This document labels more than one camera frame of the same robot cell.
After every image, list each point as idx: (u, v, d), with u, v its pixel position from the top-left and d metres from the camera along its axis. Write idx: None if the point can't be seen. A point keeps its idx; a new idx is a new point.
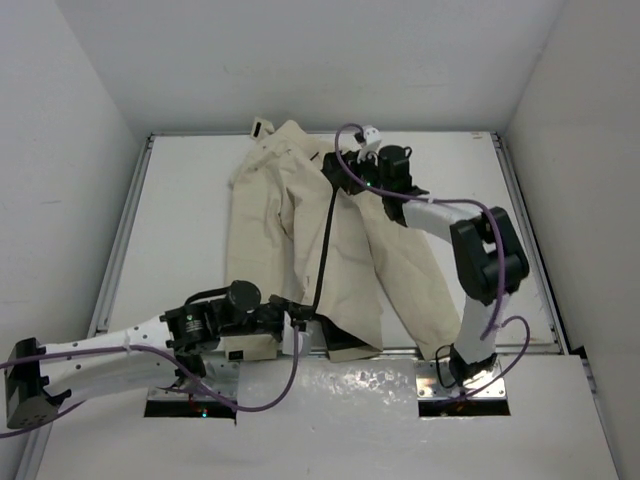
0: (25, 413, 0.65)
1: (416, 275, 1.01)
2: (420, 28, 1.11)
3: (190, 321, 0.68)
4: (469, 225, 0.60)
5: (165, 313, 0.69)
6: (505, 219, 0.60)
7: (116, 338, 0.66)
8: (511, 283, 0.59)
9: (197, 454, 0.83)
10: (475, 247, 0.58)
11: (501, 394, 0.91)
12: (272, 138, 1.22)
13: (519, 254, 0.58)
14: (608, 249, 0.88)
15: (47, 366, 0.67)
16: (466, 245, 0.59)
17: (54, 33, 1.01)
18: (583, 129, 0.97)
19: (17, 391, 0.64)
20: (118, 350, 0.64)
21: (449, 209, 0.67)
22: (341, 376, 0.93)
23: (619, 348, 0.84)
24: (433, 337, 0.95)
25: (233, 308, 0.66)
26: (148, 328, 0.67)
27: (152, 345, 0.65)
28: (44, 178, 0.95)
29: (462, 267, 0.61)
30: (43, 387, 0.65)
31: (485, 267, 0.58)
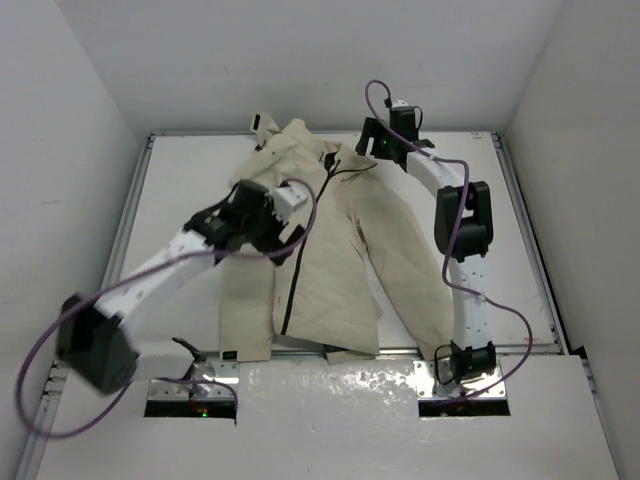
0: (111, 362, 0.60)
1: (415, 275, 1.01)
2: (420, 27, 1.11)
3: (207, 218, 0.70)
4: (454, 193, 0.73)
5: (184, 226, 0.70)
6: (484, 194, 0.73)
7: (155, 259, 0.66)
8: (472, 245, 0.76)
9: (197, 453, 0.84)
10: (450, 211, 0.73)
11: (500, 394, 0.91)
12: (278, 138, 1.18)
13: (487, 224, 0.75)
14: (609, 248, 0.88)
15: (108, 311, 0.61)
16: (444, 209, 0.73)
17: (54, 33, 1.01)
18: (585, 127, 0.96)
19: (102, 333, 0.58)
20: (166, 264, 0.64)
21: (440, 170, 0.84)
22: (341, 375, 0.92)
23: (619, 347, 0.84)
24: (434, 338, 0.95)
25: (236, 201, 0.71)
26: (176, 239, 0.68)
27: (194, 250, 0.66)
28: (44, 177, 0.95)
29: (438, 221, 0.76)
30: (120, 323, 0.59)
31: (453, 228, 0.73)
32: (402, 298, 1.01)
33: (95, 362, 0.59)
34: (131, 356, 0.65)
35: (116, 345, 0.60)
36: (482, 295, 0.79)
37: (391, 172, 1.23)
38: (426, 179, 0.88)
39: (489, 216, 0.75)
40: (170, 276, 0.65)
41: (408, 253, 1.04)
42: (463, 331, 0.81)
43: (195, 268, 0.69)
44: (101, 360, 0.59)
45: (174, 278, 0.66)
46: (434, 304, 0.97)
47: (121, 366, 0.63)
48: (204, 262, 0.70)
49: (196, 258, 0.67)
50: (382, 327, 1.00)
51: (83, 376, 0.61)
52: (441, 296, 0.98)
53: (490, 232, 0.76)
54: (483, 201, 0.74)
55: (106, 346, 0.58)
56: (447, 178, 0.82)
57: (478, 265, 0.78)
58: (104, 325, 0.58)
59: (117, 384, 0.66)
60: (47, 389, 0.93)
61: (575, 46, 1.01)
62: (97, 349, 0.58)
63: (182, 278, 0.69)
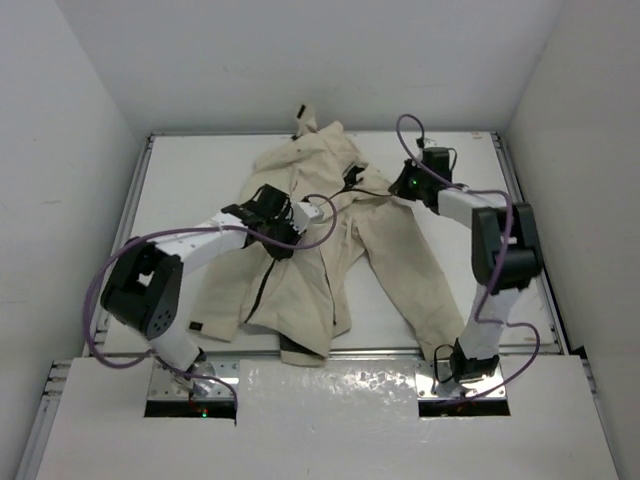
0: (161, 306, 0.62)
1: (421, 284, 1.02)
2: (420, 28, 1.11)
3: (241, 208, 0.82)
4: (491, 211, 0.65)
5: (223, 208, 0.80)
6: (526, 214, 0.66)
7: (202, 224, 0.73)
8: (519, 276, 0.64)
9: (198, 454, 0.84)
10: (490, 231, 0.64)
11: (500, 394, 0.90)
12: (309, 139, 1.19)
13: (534, 251, 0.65)
14: (609, 247, 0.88)
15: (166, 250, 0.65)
16: (483, 230, 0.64)
17: (54, 34, 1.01)
18: (584, 128, 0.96)
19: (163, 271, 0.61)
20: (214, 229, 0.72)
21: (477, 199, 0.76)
22: (341, 376, 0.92)
23: (618, 347, 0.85)
24: (436, 337, 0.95)
25: (262, 198, 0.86)
26: (218, 214, 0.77)
27: (235, 224, 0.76)
28: (44, 177, 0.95)
29: (475, 249, 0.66)
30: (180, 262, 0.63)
31: (495, 251, 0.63)
32: (404, 300, 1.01)
33: (150, 297, 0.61)
34: (175, 302, 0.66)
35: (174, 281, 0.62)
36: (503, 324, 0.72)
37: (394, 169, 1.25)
38: (457, 212, 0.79)
39: (536, 240, 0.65)
40: (216, 238, 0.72)
41: (402, 251, 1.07)
42: (473, 344, 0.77)
43: (232, 242, 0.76)
44: (156, 295, 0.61)
45: (217, 243, 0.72)
46: (431, 305, 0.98)
47: (166, 308, 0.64)
48: (239, 238, 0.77)
49: (236, 231, 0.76)
50: (382, 328, 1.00)
51: (130, 317, 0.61)
52: (441, 298, 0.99)
53: (539, 263, 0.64)
54: (526, 224, 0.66)
55: (166, 277, 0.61)
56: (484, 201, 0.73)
57: (511, 299, 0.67)
58: (163, 264, 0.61)
59: (155, 335, 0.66)
60: (47, 390, 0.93)
61: (575, 46, 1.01)
62: (154, 281, 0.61)
63: (222, 247, 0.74)
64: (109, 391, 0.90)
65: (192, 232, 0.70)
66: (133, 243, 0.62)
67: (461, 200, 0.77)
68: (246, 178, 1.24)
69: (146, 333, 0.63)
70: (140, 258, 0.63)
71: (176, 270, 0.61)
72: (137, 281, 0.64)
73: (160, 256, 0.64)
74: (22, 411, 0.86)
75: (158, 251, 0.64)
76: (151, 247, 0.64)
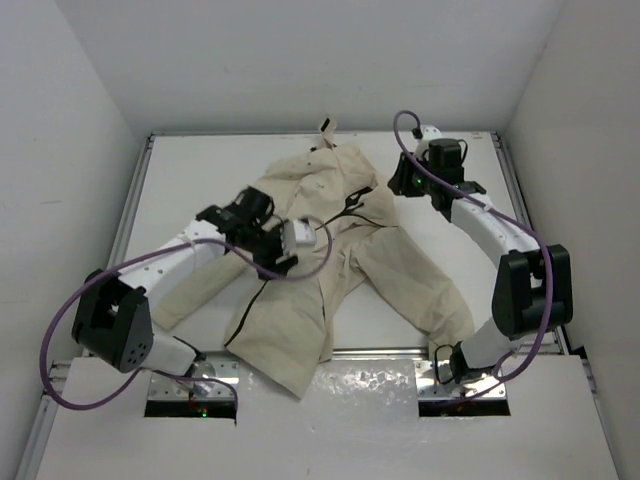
0: (132, 342, 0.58)
1: (419, 304, 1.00)
2: (420, 28, 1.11)
3: (220, 210, 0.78)
4: (521, 261, 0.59)
5: (200, 214, 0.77)
6: (563, 261, 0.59)
7: (172, 241, 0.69)
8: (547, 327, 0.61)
9: (198, 454, 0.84)
10: (521, 286, 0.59)
11: (500, 394, 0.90)
12: (321, 154, 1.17)
13: (565, 300, 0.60)
14: (610, 248, 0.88)
15: (130, 280, 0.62)
16: (513, 285, 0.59)
17: (54, 33, 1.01)
18: (584, 128, 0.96)
19: (125, 309, 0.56)
20: (184, 246, 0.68)
21: (505, 229, 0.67)
22: (341, 375, 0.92)
23: (618, 347, 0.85)
24: (444, 337, 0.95)
25: (244, 200, 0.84)
26: (191, 224, 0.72)
27: (208, 237, 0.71)
28: (44, 177, 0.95)
29: (501, 295, 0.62)
30: (143, 294, 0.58)
31: (525, 308, 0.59)
32: (411, 301, 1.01)
33: (115, 337, 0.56)
34: (148, 333, 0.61)
35: (139, 316, 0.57)
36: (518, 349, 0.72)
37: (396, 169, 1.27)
38: (479, 235, 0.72)
39: (569, 291, 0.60)
40: (185, 258, 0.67)
41: (390, 247, 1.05)
42: (476, 352, 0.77)
43: (206, 256, 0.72)
44: (120, 334, 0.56)
45: (189, 262, 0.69)
46: (430, 307, 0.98)
47: (140, 342, 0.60)
48: (214, 251, 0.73)
49: (210, 244, 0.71)
50: (382, 328, 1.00)
51: (101, 354, 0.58)
52: (442, 296, 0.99)
53: (569, 312, 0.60)
54: (560, 271, 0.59)
55: (127, 317, 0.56)
56: (514, 241, 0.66)
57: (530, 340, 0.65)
58: (125, 300, 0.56)
59: (133, 365, 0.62)
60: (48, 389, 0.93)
61: (576, 46, 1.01)
62: (119, 323, 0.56)
63: (196, 263, 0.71)
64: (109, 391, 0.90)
65: (161, 254, 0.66)
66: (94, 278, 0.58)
67: (487, 228, 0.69)
68: (246, 178, 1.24)
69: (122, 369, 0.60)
70: (104, 291, 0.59)
71: (139, 305, 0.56)
72: (108, 314, 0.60)
73: (125, 289, 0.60)
74: (22, 411, 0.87)
75: (123, 285, 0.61)
76: (113, 279, 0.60)
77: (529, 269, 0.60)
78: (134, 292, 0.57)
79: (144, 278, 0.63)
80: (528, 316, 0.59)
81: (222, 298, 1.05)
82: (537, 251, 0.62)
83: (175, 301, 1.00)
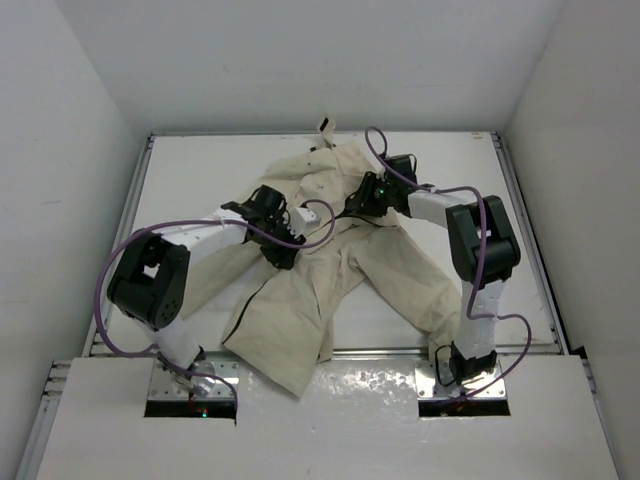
0: (170, 295, 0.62)
1: (416, 303, 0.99)
2: (420, 28, 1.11)
3: (241, 204, 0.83)
4: (461, 209, 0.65)
5: (224, 206, 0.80)
6: (498, 206, 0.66)
7: (204, 217, 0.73)
8: (500, 267, 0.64)
9: (198, 454, 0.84)
10: (467, 227, 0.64)
11: (500, 394, 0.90)
12: (320, 154, 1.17)
13: (511, 241, 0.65)
14: (609, 249, 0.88)
15: (172, 238, 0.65)
16: (459, 229, 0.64)
17: (54, 34, 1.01)
18: (584, 128, 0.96)
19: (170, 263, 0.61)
20: (216, 221, 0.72)
21: (448, 197, 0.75)
22: (341, 375, 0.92)
23: (618, 348, 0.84)
24: (445, 337, 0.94)
25: (259, 197, 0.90)
26: (218, 210, 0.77)
27: (237, 220, 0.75)
28: (44, 178, 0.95)
29: (455, 249, 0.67)
30: (186, 253, 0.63)
31: (475, 248, 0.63)
32: (409, 300, 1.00)
33: (156, 286, 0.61)
34: (182, 292, 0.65)
35: (180, 271, 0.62)
36: (496, 316, 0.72)
37: None
38: (432, 213, 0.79)
39: (510, 230, 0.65)
40: (217, 232, 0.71)
41: (390, 246, 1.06)
42: (470, 344, 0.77)
43: (231, 237, 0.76)
44: (163, 284, 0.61)
45: (219, 238, 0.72)
46: (430, 306, 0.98)
47: (173, 298, 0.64)
48: (238, 233, 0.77)
49: (237, 225, 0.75)
50: (383, 328, 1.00)
51: (137, 309, 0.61)
52: (442, 296, 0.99)
53: (517, 253, 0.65)
54: (498, 214, 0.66)
55: (172, 267, 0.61)
56: (454, 200, 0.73)
57: (498, 291, 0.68)
58: (170, 255, 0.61)
59: (163, 325, 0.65)
60: (48, 390, 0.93)
61: (575, 46, 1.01)
62: (160, 273, 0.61)
63: (222, 243, 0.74)
64: (108, 392, 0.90)
65: (196, 224, 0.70)
66: (138, 234, 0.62)
67: (432, 201, 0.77)
68: (246, 178, 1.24)
69: (154, 325, 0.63)
70: (144, 251, 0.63)
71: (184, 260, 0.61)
72: (143, 274, 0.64)
73: (166, 246, 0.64)
74: (22, 411, 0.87)
75: (164, 243, 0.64)
76: (156, 237, 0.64)
77: (472, 216, 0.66)
78: (180, 248, 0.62)
79: (185, 239, 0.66)
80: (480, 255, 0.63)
81: (222, 298, 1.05)
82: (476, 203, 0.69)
83: None
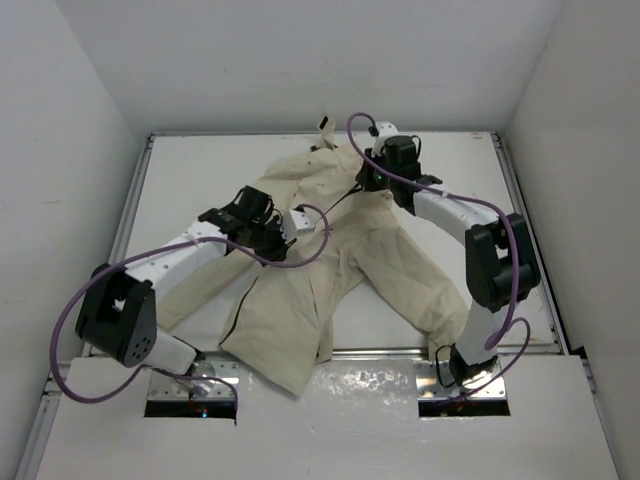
0: (137, 335, 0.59)
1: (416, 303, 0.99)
2: (420, 28, 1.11)
3: (220, 212, 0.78)
4: (484, 232, 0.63)
5: (200, 218, 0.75)
6: (521, 227, 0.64)
7: (176, 239, 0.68)
8: (520, 291, 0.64)
9: (198, 455, 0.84)
10: (489, 252, 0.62)
11: (500, 394, 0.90)
12: (320, 154, 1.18)
13: (531, 263, 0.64)
14: (609, 249, 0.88)
15: (136, 272, 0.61)
16: (481, 253, 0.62)
17: (54, 33, 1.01)
18: (583, 129, 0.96)
19: (132, 303, 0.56)
20: (188, 243, 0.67)
21: (464, 209, 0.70)
22: (341, 375, 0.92)
23: (618, 348, 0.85)
24: (445, 337, 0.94)
25: (245, 197, 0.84)
26: (194, 224, 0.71)
27: (213, 235, 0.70)
28: (44, 177, 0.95)
29: (472, 271, 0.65)
30: (150, 289, 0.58)
31: (496, 274, 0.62)
32: (409, 300, 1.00)
33: (123, 327, 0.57)
34: (153, 327, 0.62)
35: (147, 310, 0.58)
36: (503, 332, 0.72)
37: None
38: (442, 221, 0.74)
39: (532, 254, 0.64)
40: (190, 254, 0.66)
41: (389, 245, 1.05)
42: (474, 349, 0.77)
43: (210, 254, 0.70)
44: (129, 325, 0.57)
45: (195, 260, 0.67)
46: (430, 307, 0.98)
47: (144, 335, 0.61)
48: (217, 249, 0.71)
49: (213, 242, 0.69)
50: (383, 327, 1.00)
51: (107, 349, 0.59)
52: (441, 296, 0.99)
53: (535, 274, 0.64)
54: (521, 235, 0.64)
55: (132, 307, 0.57)
56: (472, 215, 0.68)
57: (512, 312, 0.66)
58: (131, 294, 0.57)
59: (136, 362, 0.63)
60: (48, 390, 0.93)
61: (575, 46, 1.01)
62: (125, 312, 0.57)
63: (199, 262, 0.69)
64: (107, 392, 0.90)
65: (167, 249, 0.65)
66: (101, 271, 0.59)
67: (444, 210, 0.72)
68: (245, 178, 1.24)
69: (124, 364, 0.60)
70: (111, 285, 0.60)
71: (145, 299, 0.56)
72: (111, 310, 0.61)
73: (130, 282, 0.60)
74: (22, 411, 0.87)
75: (129, 278, 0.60)
76: (121, 272, 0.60)
77: (493, 239, 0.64)
78: (142, 285, 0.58)
79: (149, 271, 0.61)
80: (501, 281, 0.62)
81: (221, 298, 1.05)
82: (497, 222, 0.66)
83: (176, 300, 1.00)
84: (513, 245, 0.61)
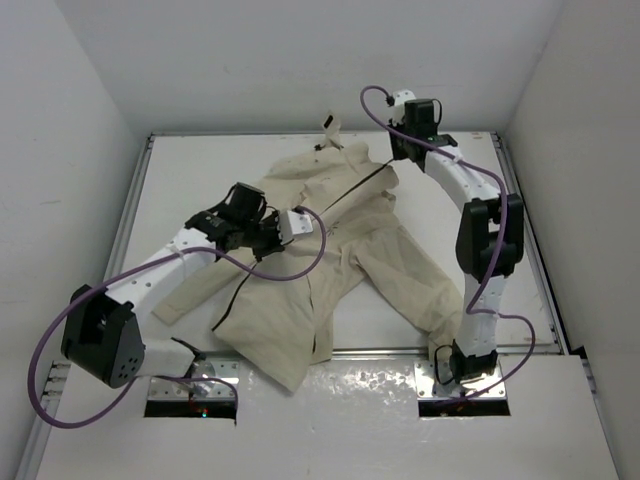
0: (121, 359, 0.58)
1: (416, 304, 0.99)
2: (420, 27, 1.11)
3: (209, 215, 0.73)
4: (482, 207, 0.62)
5: (187, 223, 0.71)
6: (518, 209, 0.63)
7: (160, 252, 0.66)
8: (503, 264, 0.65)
9: (197, 456, 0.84)
10: (482, 228, 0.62)
11: (500, 394, 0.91)
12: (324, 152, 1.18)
13: (518, 243, 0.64)
14: (609, 249, 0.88)
15: (118, 295, 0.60)
16: (473, 228, 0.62)
17: (53, 32, 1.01)
18: (584, 129, 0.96)
19: (113, 329, 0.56)
20: (172, 257, 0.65)
21: (470, 180, 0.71)
22: (341, 376, 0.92)
23: (618, 348, 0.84)
24: (444, 337, 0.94)
25: (235, 200, 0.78)
26: (179, 233, 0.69)
27: (197, 246, 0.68)
28: (44, 177, 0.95)
29: (462, 240, 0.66)
30: (132, 313, 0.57)
31: (483, 249, 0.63)
32: (409, 301, 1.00)
33: (106, 350, 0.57)
34: (139, 346, 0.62)
35: (129, 331, 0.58)
36: (496, 313, 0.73)
37: (396, 168, 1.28)
38: (448, 187, 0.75)
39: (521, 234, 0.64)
40: (175, 269, 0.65)
41: (390, 245, 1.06)
42: (472, 344, 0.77)
43: (196, 264, 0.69)
44: (111, 348, 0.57)
45: (179, 272, 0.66)
46: (430, 306, 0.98)
47: (129, 355, 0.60)
48: (203, 258, 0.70)
49: (199, 253, 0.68)
50: (383, 327, 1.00)
51: (92, 368, 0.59)
52: (442, 295, 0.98)
53: (520, 252, 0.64)
54: (516, 215, 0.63)
55: (116, 333, 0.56)
56: (476, 187, 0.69)
57: (499, 286, 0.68)
58: (112, 320, 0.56)
59: (125, 379, 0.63)
60: (47, 390, 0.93)
61: (575, 46, 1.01)
62: (107, 335, 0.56)
63: (185, 272, 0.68)
64: (107, 393, 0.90)
65: (149, 265, 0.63)
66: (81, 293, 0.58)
67: (453, 176, 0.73)
68: (245, 178, 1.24)
69: (112, 385, 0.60)
70: (96, 303, 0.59)
71: (126, 324, 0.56)
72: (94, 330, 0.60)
73: (112, 304, 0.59)
74: (22, 411, 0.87)
75: (110, 300, 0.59)
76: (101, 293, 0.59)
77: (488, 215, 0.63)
78: (122, 310, 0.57)
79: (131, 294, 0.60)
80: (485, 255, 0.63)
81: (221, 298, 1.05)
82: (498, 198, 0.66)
83: (176, 301, 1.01)
84: (504, 225, 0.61)
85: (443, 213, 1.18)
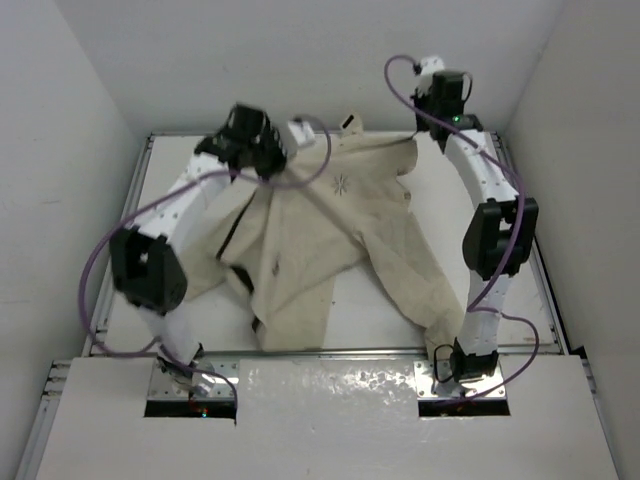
0: (170, 283, 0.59)
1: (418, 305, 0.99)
2: (420, 27, 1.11)
3: (214, 139, 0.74)
4: (495, 209, 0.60)
5: (196, 148, 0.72)
6: (534, 213, 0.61)
7: (177, 183, 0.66)
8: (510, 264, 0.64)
9: (198, 455, 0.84)
10: (493, 229, 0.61)
11: (500, 394, 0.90)
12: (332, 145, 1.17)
13: (526, 245, 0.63)
14: (610, 248, 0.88)
15: (148, 230, 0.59)
16: (483, 230, 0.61)
17: (53, 32, 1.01)
18: (584, 128, 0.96)
19: (157, 258, 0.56)
20: (191, 185, 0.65)
21: (489, 175, 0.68)
22: (341, 375, 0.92)
23: (618, 348, 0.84)
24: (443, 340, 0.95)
25: (237, 117, 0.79)
26: (190, 161, 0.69)
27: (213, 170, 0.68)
28: (44, 177, 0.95)
29: (470, 235, 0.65)
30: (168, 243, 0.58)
31: (489, 249, 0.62)
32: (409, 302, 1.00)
33: (154, 277, 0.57)
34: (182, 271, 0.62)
35: (172, 258, 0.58)
36: (498, 312, 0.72)
37: None
38: (467, 176, 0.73)
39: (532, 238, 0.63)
40: (197, 197, 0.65)
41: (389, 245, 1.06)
42: (472, 342, 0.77)
43: (211, 192, 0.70)
44: (159, 275, 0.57)
45: (200, 199, 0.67)
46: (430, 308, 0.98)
47: (176, 280, 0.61)
48: (218, 185, 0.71)
49: (214, 178, 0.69)
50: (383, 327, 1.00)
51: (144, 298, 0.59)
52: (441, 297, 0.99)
53: (526, 253, 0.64)
54: (530, 219, 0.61)
55: (162, 260, 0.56)
56: (494, 185, 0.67)
57: (503, 285, 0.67)
58: (154, 250, 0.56)
59: (175, 304, 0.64)
60: (47, 390, 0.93)
61: (575, 46, 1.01)
62: (151, 265, 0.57)
63: (205, 200, 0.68)
64: (108, 393, 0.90)
65: (169, 198, 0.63)
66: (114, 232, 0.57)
67: (471, 168, 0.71)
68: None
69: (163, 311, 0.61)
70: (132, 239, 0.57)
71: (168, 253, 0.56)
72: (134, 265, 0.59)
73: (147, 239, 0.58)
74: (22, 411, 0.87)
75: (143, 236, 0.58)
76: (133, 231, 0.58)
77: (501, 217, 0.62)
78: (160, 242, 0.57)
79: (161, 226, 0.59)
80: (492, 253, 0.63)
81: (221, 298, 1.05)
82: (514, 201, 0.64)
83: None
84: (516, 228, 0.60)
85: (444, 213, 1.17)
